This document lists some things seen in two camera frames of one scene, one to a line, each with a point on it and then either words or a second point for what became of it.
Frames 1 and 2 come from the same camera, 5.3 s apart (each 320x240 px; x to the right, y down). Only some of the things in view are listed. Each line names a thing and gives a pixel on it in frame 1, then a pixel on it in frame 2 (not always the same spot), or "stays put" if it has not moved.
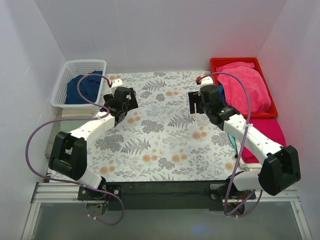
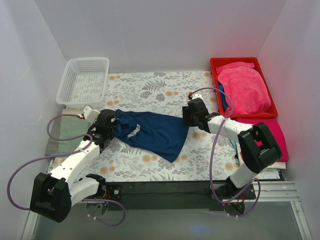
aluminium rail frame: [45, 192] stays put
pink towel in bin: [259, 99] stays put
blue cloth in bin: [222, 94] stays put
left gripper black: [132, 100] → [110, 122]
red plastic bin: [272, 113] stays put
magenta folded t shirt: [270, 127] stays put
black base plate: [152, 195] stays put
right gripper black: [193, 102] → [186, 116]
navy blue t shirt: [89, 87] → [162, 135]
